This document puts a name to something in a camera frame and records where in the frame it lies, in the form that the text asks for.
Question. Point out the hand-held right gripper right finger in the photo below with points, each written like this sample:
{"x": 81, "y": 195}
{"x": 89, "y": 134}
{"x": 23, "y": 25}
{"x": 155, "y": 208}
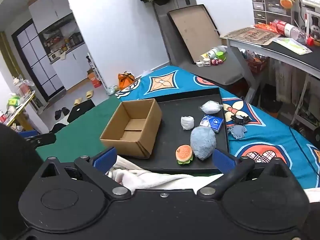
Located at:
{"x": 223, "y": 161}

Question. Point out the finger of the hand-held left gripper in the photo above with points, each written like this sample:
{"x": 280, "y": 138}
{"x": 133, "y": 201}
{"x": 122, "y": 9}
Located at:
{"x": 27, "y": 133}
{"x": 42, "y": 140}

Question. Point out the blue tissue packet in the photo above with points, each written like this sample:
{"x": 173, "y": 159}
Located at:
{"x": 215, "y": 123}

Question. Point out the blue fuzzy plush toy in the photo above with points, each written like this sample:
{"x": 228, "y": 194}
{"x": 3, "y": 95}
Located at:
{"x": 202, "y": 142}

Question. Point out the black bin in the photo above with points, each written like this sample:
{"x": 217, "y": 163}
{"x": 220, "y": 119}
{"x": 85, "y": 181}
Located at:
{"x": 270, "y": 97}

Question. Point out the orange hanging plush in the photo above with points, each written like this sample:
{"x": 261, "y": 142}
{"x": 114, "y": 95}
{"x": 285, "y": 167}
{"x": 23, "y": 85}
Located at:
{"x": 286, "y": 3}

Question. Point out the large red label bottle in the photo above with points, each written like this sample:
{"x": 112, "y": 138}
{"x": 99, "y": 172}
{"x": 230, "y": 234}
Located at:
{"x": 287, "y": 28}

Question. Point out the small blue cloth toy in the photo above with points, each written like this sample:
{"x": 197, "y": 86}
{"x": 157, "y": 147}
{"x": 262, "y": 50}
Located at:
{"x": 237, "y": 131}

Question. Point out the clear plastic bag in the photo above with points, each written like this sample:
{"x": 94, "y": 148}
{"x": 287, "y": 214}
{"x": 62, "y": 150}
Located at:
{"x": 112, "y": 90}

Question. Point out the brown cardboard box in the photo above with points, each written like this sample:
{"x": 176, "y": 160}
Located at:
{"x": 117, "y": 130}

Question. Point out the white printed tub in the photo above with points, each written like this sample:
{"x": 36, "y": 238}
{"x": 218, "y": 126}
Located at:
{"x": 210, "y": 53}

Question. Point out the green mat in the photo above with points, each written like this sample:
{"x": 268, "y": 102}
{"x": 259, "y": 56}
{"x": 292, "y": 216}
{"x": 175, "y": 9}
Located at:
{"x": 82, "y": 135}

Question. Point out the yellow round table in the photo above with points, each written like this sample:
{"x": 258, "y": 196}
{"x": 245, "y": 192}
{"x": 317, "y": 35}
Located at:
{"x": 21, "y": 107}

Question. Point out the white plastic bag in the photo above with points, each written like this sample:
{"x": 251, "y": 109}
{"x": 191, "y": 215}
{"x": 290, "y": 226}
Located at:
{"x": 147, "y": 73}

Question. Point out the grey door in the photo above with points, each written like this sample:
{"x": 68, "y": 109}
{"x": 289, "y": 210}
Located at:
{"x": 176, "y": 2}

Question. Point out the white fleece towel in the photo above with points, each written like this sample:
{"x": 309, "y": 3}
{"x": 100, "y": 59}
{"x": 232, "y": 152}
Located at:
{"x": 155, "y": 180}

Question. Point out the orange bag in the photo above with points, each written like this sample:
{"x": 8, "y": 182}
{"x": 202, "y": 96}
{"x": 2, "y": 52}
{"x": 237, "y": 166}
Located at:
{"x": 126, "y": 78}

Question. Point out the red toy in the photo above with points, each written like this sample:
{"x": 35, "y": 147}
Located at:
{"x": 216, "y": 61}

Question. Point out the white cloth roll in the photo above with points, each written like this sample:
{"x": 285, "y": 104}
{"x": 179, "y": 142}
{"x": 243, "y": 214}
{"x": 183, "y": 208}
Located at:
{"x": 187, "y": 123}

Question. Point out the yellow slipper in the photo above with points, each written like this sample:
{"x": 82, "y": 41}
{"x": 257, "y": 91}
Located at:
{"x": 78, "y": 101}
{"x": 89, "y": 94}

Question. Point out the brown patterned mat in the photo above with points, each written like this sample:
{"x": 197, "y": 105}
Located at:
{"x": 250, "y": 35}

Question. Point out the small white box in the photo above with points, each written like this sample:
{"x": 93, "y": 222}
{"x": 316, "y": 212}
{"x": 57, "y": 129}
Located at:
{"x": 199, "y": 64}
{"x": 206, "y": 62}

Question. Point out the black framed glass door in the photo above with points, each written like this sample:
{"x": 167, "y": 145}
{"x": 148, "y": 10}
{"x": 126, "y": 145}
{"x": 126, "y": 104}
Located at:
{"x": 37, "y": 62}

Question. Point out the grey desk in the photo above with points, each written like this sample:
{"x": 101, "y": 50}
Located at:
{"x": 250, "y": 45}

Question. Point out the black felt patch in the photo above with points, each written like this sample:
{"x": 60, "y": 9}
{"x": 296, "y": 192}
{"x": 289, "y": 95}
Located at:
{"x": 238, "y": 119}

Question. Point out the green cup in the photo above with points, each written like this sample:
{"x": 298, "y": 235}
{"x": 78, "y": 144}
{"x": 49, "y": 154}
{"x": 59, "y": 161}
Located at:
{"x": 220, "y": 55}

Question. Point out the black framed brown tray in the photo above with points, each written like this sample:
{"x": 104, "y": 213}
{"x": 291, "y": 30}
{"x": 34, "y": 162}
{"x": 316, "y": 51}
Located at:
{"x": 192, "y": 30}

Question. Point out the green snack packet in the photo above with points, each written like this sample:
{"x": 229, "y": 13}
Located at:
{"x": 292, "y": 45}

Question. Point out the white kitchen cabinet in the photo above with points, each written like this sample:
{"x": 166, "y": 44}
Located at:
{"x": 67, "y": 67}

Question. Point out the clear bag of white cotton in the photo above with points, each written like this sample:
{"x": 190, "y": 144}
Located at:
{"x": 211, "y": 107}

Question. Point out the orange crate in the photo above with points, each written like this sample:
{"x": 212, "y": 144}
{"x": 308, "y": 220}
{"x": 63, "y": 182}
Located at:
{"x": 257, "y": 66}

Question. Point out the black desk mat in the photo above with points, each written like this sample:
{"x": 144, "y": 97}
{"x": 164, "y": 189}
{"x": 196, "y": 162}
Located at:
{"x": 300, "y": 57}

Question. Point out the row of kitchen jars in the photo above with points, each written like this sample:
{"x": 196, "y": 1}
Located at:
{"x": 65, "y": 42}

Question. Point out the orange carton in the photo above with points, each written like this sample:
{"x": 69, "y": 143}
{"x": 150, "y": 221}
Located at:
{"x": 95, "y": 81}

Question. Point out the black slipper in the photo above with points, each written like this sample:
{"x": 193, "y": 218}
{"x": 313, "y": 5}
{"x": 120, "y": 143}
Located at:
{"x": 65, "y": 110}
{"x": 58, "y": 114}

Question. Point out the red snack packet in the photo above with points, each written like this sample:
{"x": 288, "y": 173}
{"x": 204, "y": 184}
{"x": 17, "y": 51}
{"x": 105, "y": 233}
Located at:
{"x": 265, "y": 26}

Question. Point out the beige lace cloth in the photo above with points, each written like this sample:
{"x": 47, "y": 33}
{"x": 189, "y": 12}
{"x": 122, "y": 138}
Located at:
{"x": 285, "y": 80}

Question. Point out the green box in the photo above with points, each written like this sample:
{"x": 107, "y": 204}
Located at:
{"x": 13, "y": 101}

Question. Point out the hamburger plush toy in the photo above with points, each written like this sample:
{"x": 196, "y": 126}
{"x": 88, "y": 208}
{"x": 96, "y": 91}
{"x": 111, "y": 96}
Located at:
{"x": 184, "y": 153}

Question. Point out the grey drawer organizer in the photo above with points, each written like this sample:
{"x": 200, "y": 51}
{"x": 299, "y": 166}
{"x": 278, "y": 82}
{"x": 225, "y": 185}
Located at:
{"x": 272, "y": 5}

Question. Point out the black cloth heap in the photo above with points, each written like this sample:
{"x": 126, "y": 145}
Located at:
{"x": 58, "y": 127}

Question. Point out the small red label bottle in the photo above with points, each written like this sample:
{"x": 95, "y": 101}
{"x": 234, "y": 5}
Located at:
{"x": 3, "y": 118}

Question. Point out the black stool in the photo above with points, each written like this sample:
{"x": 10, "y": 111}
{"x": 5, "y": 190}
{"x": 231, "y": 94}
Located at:
{"x": 80, "y": 111}

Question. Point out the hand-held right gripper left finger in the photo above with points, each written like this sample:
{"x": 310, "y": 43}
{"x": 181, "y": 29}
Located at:
{"x": 105, "y": 158}

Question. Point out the glass jar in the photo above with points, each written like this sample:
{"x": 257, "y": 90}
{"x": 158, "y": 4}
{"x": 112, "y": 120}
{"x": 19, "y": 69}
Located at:
{"x": 23, "y": 86}

